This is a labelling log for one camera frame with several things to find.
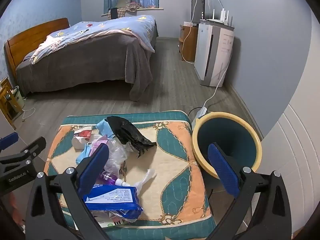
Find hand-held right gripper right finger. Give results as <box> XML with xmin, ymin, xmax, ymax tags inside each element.
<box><xmin>207</xmin><ymin>142</ymin><xmax>293</xmax><ymax>240</ymax></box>

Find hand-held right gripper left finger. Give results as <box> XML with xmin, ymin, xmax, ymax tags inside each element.
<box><xmin>25</xmin><ymin>143</ymin><xmax>110</xmax><ymax>240</ymax></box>

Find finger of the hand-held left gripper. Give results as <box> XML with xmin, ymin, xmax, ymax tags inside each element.
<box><xmin>0</xmin><ymin>132</ymin><xmax>19</xmax><ymax>152</ymax></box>
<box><xmin>0</xmin><ymin>136</ymin><xmax>47</xmax><ymax>173</ymax></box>

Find purple bottle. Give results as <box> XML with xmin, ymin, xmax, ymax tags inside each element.
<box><xmin>100</xmin><ymin>171</ymin><xmax>131</xmax><ymax>187</ymax></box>

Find white paper cup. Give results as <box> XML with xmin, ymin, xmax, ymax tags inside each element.
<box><xmin>72</xmin><ymin>136</ymin><xmax>87</xmax><ymax>151</ymax></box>

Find white tissue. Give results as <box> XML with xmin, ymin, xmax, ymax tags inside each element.
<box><xmin>86</xmin><ymin>134</ymin><xmax>102</xmax><ymax>144</ymax></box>

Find yellow rimmed teal wastebasket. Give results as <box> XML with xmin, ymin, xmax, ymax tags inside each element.
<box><xmin>191</xmin><ymin>112</ymin><xmax>263</xmax><ymax>180</ymax></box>

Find blue wet wipes packet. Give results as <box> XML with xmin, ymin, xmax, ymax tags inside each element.
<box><xmin>84</xmin><ymin>185</ymin><xmax>144</xmax><ymax>222</ymax></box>

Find black plastic bag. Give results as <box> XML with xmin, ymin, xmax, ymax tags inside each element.
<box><xmin>107</xmin><ymin>116</ymin><xmax>157</xmax><ymax>158</ymax></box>

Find green and white packet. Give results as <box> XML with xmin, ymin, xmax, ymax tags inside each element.
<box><xmin>96</xmin><ymin>216</ymin><xmax>126</xmax><ymax>229</ymax></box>

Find wooden stool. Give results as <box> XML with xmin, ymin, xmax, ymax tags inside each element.
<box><xmin>0</xmin><ymin>77</ymin><xmax>23</xmax><ymax>128</ymax></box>

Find white bucket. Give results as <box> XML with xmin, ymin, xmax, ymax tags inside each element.
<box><xmin>9</xmin><ymin>86</ymin><xmax>26</xmax><ymax>108</ymax></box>

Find patterned teal orange cushion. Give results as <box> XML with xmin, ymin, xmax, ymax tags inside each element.
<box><xmin>43</xmin><ymin>110</ymin><xmax>217</xmax><ymax>239</ymax></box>

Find white power strip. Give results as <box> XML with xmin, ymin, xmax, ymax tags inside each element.
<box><xmin>193</xmin><ymin>106</ymin><xmax>208</xmax><ymax>121</ymax></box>

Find white wardrobe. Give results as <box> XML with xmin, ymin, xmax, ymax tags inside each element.
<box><xmin>260</xmin><ymin>10</ymin><xmax>320</xmax><ymax>240</ymax></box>

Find bed with grey blanket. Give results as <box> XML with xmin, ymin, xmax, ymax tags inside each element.
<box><xmin>15</xmin><ymin>20</ymin><xmax>159</xmax><ymax>102</ymax></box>

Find wooden bed headboard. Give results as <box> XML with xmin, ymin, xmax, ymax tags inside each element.
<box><xmin>5</xmin><ymin>17</ymin><xmax>70</xmax><ymax>80</ymax></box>

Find white air purifier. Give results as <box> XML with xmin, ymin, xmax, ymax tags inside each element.
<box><xmin>194</xmin><ymin>19</ymin><xmax>235</xmax><ymax>87</ymax></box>

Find wooden cabinet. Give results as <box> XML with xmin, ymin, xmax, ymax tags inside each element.
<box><xmin>178</xmin><ymin>24</ymin><xmax>200</xmax><ymax>63</ymax></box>

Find blue printed quilt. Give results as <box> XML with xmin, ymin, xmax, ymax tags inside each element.
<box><xmin>30</xmin><ymin>14</ymin><xmax>157</xmax><ymax>65</ymax></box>

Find white router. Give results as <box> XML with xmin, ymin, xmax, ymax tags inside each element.
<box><xmin>204</xmin><ymin>8</ymin><xmax>232</xmax><ymax>26</ymax></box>

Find plaid clothes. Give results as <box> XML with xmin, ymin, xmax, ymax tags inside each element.
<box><xmin>108</xmin><ymin>1</ymin><xmax>143</xmax><ymax>18</ymax></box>

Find black monitor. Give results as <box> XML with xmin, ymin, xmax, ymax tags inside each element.
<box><xmin>191</xmin><ymin>0</ymin><xmax>206</xmax><ymax>26</ymax></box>

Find wooden window sill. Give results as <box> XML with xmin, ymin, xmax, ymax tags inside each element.
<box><xmin>101</xmin><ymin>6</ymin><xmax>164</xmax><ymax>15</ymax></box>

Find thin white floor cable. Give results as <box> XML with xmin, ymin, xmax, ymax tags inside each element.
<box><xmin>21</xmin><ymin>107</ymin><xmax>36</xmax><ymax>123</ymax></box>

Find white power cable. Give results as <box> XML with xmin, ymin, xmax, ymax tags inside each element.
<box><xmin>202</xmin><ymin>47</ymin><xmax>233</xmax><ymax>108</ymax></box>

